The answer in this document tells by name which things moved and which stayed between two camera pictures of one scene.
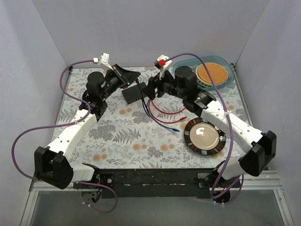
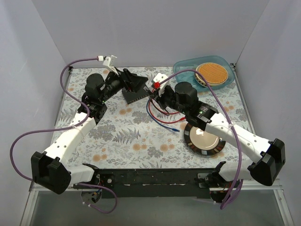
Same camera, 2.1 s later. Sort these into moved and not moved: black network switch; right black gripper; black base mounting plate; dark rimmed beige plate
Moved: right black gripper
Not moved: black base mounting plate; black network switch; dark rimmed beige plate
